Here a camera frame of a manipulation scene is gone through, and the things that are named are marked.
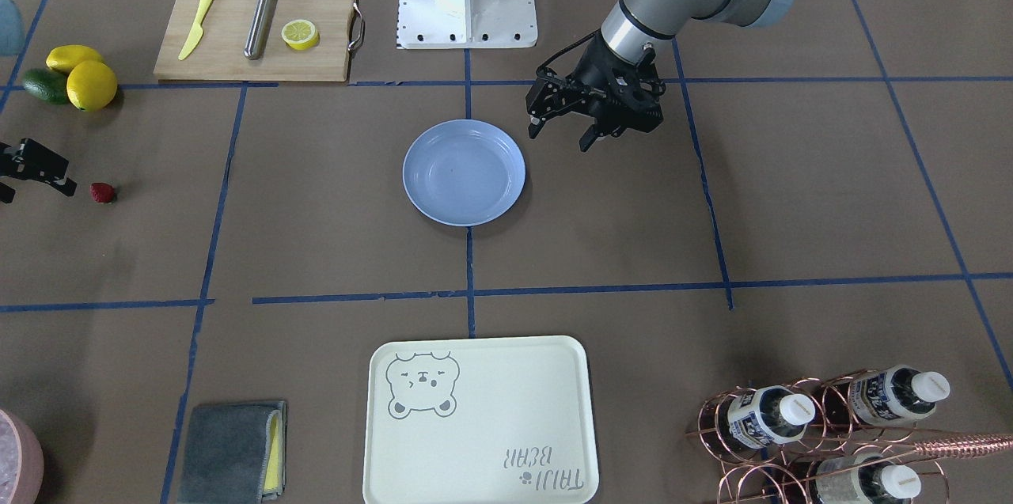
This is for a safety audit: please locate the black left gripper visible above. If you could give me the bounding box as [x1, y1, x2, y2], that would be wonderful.
[527, 36, 666, 152]

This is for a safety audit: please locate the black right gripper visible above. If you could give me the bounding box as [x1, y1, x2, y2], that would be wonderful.
[0, 138, 78, 204]

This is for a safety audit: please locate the red strawberry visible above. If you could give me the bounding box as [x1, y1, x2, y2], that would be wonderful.
[89, 182, 116, 204]

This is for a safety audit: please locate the blue plate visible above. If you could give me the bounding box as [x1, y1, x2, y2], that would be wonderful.
[402, 119, 527, 227]

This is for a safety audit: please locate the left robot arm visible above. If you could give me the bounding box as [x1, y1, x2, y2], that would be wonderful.
[525, 0, 795, 151]

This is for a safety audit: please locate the green avocado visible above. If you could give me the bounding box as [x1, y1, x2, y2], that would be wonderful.
[21, 68, 71, 106]

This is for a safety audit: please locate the yellow lemon front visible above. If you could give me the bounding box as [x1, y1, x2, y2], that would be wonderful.
[66, 60, 119, 112]

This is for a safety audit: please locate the yellow lemon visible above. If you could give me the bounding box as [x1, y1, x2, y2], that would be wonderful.
[66, 60, 119, 112]
[46, 44, 104, 75]

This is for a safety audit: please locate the yellow lemon back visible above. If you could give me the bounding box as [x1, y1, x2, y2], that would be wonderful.
[46, 44, 104, 75]

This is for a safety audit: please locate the yellow plastic knife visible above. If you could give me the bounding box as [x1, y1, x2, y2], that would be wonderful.
[177, 0, 214, 61]

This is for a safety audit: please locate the wooden cutting board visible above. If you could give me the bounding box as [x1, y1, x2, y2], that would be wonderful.
[154, 0, 364, 82]

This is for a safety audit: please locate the pink bowl with ice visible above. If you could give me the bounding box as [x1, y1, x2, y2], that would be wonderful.
[1, 409, 44, 503]

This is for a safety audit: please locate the lemon half slice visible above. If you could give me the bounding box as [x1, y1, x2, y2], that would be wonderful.
[281, 20, 320, 52]

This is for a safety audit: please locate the steel knife sharpener rod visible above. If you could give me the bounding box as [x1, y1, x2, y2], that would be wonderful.
[243, 0, 276, 60]

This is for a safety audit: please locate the cream bear tray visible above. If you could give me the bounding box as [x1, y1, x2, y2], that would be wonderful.
[362, 335, 600, 503]

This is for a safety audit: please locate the grey yellow cleaning cloth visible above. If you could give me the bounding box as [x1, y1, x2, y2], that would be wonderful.
[176, 400, 288, 503]

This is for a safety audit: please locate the tea bottle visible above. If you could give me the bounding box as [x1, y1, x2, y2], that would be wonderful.
[845, 365, 951, 427]
[717, 385, 819, 454]
[806, 453, 923, 503]

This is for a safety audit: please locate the tea bottle lower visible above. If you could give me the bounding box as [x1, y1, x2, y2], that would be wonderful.
[806, 453, 923, 503]

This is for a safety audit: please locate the copper wire bottle rack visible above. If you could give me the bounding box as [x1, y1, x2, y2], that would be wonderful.
[684, 372, 1011, 503]

